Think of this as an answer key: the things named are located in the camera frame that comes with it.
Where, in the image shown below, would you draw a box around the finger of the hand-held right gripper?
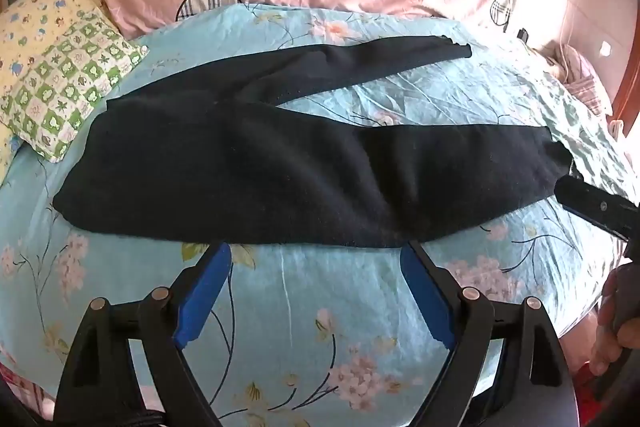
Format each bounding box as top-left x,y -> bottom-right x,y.
553,175 -> 640,244

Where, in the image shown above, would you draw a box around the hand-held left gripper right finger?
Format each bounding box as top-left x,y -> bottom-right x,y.
400,240 -> 581,427

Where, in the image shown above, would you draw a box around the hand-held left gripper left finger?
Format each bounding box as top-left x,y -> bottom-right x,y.
54,242 -> 232,427

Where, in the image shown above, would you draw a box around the black pants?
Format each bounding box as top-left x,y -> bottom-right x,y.
52,34 -> 574,250

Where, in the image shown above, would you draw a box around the person's right hand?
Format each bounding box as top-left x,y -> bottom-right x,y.
589,263 -> 640,378

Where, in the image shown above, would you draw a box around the blue floral bed sheet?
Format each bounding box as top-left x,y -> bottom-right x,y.
0,2 -> 629,427

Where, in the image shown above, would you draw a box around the pink striped cloth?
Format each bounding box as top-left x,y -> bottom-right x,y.
547,41 -> 613,115

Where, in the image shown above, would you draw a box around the green checkered pillow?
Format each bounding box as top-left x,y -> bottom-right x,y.
0,14 -> 150,164

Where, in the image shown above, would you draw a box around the yellow cartoon-print pillow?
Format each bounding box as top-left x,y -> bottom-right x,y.
0,0 -> 109,180

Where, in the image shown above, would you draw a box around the wooden bed frame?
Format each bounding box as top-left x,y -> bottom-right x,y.
611,52 -> 640,142

